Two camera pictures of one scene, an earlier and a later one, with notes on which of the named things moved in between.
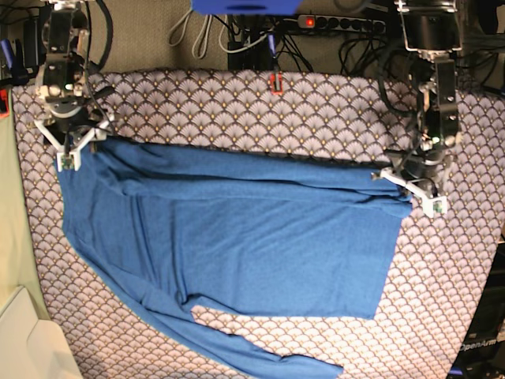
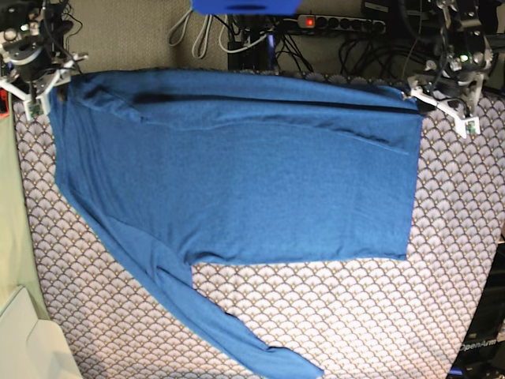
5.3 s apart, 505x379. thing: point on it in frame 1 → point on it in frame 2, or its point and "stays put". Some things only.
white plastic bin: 30,347 stays put
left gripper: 68,114 → 36,66
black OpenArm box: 482,353 stays put
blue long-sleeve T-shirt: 159,230 → 168,170
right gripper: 421,167 → 457,85
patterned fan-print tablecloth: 435,268 stays put
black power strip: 342,24 stays put
